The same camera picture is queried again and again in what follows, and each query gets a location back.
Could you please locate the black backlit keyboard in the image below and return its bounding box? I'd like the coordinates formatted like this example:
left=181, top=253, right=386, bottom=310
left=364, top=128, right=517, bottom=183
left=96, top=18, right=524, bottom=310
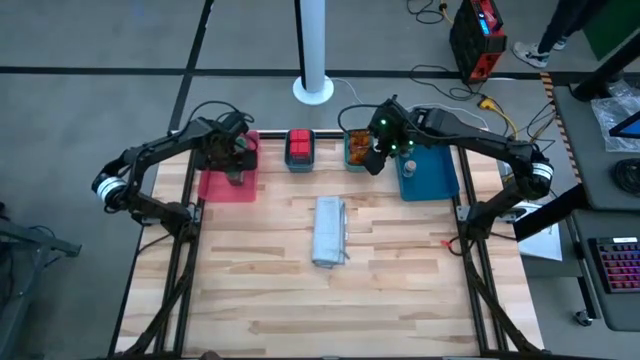
left=588, top=235, right=640, bottom=295

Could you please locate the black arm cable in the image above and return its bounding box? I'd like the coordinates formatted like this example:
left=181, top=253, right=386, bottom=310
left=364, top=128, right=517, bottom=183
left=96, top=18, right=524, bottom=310
left=187, top=99, right=256, bottom=132
left=337, top=102, right=381, bottom=136

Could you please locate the person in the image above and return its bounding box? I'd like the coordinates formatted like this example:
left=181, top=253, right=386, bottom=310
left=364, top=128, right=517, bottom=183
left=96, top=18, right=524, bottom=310
left=512, top=0, right=596, bottom=70

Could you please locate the light teal plastic bin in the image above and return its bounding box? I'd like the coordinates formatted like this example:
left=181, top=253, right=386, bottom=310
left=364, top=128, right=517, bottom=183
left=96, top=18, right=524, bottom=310
left=343, top=128, right=376, bottom=174

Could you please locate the blue flat panel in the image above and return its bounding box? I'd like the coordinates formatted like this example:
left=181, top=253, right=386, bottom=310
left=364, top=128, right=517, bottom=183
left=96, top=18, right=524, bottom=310
left=608, top=110, right=640, bottom=140

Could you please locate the yellow floor cable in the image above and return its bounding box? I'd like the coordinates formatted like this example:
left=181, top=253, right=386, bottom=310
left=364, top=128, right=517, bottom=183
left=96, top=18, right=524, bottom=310
left=477, top=96, right=521, bottom=176

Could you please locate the dark green panel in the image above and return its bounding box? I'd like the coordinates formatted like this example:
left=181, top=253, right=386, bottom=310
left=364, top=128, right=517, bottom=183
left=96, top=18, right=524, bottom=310
left=582, top=0, right=640, bottom=62

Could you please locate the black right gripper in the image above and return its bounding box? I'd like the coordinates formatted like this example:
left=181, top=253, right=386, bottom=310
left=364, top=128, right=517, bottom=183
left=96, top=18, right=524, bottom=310
left=362, top=127, right=404, bottom=176

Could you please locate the grey desk with black edge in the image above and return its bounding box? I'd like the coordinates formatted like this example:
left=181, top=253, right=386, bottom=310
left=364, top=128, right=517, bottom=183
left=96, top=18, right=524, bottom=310
left=569, top=208, right=640, bottom=332

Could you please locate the grey-teal plastic bin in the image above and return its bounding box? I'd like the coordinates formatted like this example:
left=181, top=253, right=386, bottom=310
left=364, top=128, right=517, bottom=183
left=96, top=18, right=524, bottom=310
left=284, top=128, right=317, bottom=174

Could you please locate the black aluminium table frame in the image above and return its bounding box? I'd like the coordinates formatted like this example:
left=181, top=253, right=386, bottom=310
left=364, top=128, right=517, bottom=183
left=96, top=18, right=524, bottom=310
left=452, top=144, right=549, bottom=360
left=112, top=149, right=206, bottom=360

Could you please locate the blue plastic tray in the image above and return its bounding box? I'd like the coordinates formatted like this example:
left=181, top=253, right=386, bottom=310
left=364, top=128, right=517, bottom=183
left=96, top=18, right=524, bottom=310
left=392, top=130, right=460, bottom=202

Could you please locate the black floor cable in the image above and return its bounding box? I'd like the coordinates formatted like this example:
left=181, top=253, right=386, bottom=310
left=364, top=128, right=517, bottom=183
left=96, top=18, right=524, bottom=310
left=405, top=0, right=447, bottom=25
left=409, top=64, right=484, bottom=101

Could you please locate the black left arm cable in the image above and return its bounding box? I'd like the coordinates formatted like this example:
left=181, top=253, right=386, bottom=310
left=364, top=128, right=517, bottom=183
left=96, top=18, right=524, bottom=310
left=187, top=99, right=256, bottom=132

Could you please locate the coiled black cable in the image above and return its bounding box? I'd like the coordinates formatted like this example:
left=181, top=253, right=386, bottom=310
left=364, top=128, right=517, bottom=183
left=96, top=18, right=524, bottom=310
left=612, top=158, right=640, bottom=196

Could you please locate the pink plastic bin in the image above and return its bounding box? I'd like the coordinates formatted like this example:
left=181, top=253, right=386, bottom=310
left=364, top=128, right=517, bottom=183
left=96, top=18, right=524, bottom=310
left=197, top=131, right=261, bottom=204

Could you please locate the red and black toolbox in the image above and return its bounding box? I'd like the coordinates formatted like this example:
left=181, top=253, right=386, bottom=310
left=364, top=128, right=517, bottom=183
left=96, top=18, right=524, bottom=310
left=448, top=0, right=508, bottom=84

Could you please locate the black metal stand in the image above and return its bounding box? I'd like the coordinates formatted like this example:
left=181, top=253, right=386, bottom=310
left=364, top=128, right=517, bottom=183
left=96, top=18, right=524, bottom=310
left=0, top=202, right=82, bottom=360

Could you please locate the white paper sheet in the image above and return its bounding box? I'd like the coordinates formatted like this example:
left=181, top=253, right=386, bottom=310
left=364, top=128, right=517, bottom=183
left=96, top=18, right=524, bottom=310
left=509, top=199, right=564, bottom=262

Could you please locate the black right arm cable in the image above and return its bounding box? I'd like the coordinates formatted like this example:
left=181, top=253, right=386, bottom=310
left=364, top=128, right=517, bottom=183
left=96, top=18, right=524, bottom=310
left=337, top=102, right=381, bottom=136

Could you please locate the white pole with round base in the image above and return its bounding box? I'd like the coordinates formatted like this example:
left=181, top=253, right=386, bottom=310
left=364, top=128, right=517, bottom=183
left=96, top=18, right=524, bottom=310
left=292, top=0, right=335, bottom=106

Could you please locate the folded grey towel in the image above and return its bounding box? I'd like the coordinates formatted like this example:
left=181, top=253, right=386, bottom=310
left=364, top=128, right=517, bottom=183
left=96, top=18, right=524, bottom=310
left=311, top=196, right=350, bottom=270

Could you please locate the clear plastic bag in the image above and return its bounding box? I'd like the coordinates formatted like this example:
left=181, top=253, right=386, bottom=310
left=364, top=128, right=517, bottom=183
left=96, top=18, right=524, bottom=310
left=590, top=79, right=640, bottom=154

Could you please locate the black slanted frame bar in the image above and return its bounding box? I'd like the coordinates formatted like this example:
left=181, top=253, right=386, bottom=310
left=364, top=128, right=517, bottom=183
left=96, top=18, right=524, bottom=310
left=513, top=183, right=587, bottom=242
left=572, top=44, right=640, bottom=102

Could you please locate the grey desk top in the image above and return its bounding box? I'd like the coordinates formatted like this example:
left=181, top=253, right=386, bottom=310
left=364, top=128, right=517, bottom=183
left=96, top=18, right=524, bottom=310
left=552, top=82, right=640, bottom=211

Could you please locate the black table rear rail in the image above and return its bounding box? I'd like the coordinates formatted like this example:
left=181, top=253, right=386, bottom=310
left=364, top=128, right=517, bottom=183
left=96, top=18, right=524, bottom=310
left=257, top=129, right=351, bottom=140

